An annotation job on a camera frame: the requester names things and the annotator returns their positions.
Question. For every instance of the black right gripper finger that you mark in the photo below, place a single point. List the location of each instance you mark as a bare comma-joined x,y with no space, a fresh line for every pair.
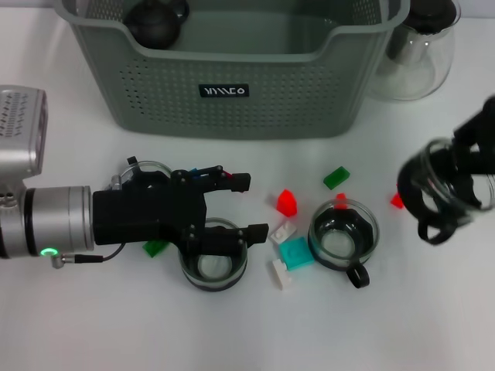
479,123
475,164

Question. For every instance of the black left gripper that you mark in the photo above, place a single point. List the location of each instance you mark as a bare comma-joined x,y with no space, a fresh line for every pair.
147,212

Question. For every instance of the glass teacup with black sleeve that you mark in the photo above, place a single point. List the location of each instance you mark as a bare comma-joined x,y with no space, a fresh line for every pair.
212,282
336,266
132,160
429,193

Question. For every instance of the grey-green perforated storage bin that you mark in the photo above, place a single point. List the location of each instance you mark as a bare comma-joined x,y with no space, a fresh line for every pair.
232,116

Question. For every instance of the dark red toy brick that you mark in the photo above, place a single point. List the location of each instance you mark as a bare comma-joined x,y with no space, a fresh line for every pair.
230,175

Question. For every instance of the blue square toy brick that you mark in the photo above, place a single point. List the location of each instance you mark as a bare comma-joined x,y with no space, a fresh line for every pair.
193,170

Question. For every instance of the white studded toy brick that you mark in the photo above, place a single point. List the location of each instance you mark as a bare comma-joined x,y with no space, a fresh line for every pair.
282,232

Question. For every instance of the orange-red sloped toy brick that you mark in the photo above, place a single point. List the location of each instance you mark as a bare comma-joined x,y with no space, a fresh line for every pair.
287,203

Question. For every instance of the teal square toy brick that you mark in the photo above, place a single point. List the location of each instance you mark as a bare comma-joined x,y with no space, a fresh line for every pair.
295,253

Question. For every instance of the white notched toy brick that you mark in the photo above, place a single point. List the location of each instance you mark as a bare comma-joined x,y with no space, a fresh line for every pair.
281,276

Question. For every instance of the green rectangular toy brick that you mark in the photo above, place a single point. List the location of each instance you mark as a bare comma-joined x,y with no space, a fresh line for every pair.
154,249
336,178

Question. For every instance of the glass carafe with black lid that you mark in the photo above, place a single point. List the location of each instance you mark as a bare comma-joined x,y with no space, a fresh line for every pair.
417,65

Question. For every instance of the small red square brick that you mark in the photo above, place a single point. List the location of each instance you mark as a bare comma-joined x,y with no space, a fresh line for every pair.
396,201

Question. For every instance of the small red round brick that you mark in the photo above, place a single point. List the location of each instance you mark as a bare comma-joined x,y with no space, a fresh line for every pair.
340,197

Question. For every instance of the left gripper silver fitting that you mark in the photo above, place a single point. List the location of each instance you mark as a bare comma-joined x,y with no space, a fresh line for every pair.
115,182

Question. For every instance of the black round teapot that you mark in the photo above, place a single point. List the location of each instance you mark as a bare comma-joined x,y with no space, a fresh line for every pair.
154,27

